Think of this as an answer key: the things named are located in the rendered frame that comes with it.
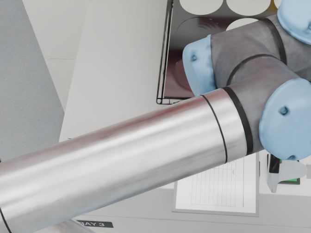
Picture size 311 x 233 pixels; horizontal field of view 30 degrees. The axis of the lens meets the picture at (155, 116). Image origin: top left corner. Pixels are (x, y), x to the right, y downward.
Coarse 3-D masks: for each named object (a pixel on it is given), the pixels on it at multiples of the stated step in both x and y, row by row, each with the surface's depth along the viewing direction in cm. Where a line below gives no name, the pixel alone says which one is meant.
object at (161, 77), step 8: (168, 0) 135; (168, 8) 133; (168, 16) 132; (168, 24) 131; (168, 32) 130; (168, 40) 129; (160, 64) 125; (160, 72) 124; (160, 80) 122; (160, 88) 121; (160, 96) 120
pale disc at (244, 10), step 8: (232, 0) 134; (240, 0) 133; (248, 0) 133; (256, 0) 133; (264, 0) 133; (232, 8) 132; (240, 8) 132; (248, 8) 132; (256, 8) 132; (264, 8) 132
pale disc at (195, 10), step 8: (184, 0) 135; (192, 0) 135; (200, 0) 134; (208, 0) 134; (216, 0) 134; (184, 8) 133; (192, 8) 133; (200, 8) 133; (208, 8) 133; (216, 8) 133
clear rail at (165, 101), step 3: (159, 99) 120; (162, 99) 120; (165, 99) 120; (168, 99) 120; (171, 99) 120; (174, 99) 119; (177, 99) 119; (180, 99) 119; (183, 99) 119; (156, 102) 120; (159, 102) 120; (162, 102) 120; (165, 102) 120; (168, 102) 119; (171, 102) 119; (177, 102) 119
